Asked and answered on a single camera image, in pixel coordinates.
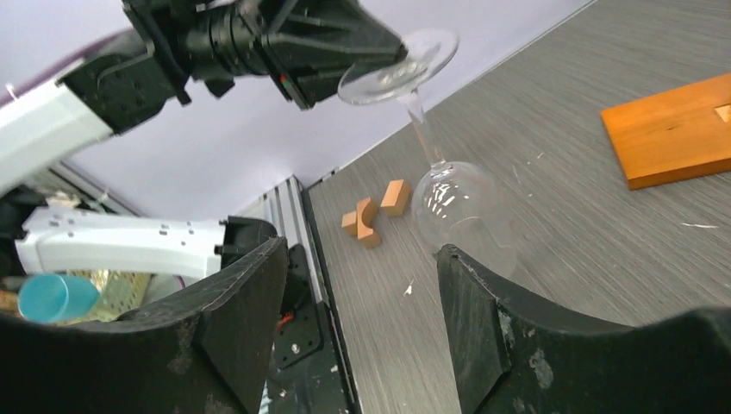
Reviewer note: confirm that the small wooden block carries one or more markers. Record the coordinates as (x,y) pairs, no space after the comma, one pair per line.
(349,223)

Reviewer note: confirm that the curved wooden block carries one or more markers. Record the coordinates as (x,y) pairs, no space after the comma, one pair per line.
(367,236)

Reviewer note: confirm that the blue wine glass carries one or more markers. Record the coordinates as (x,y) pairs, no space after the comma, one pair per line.
(55,298)

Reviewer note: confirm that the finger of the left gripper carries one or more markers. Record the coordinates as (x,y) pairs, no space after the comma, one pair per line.
(311,44)

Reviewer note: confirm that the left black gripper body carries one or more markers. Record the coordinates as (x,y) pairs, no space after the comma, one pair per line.
(209,43)

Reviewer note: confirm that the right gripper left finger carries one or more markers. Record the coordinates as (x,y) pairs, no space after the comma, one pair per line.
(204,349)

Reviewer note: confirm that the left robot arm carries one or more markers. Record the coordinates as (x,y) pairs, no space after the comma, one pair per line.
(130,134)

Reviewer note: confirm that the clear wine glass back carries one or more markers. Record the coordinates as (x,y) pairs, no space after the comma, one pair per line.
(455,202)

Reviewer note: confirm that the orange wooden rack base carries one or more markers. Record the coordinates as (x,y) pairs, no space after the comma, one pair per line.
(675,135)

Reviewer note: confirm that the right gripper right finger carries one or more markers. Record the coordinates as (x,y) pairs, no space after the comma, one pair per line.
(514,351)

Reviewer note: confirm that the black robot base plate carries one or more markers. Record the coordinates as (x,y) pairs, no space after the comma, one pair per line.
(307,372)

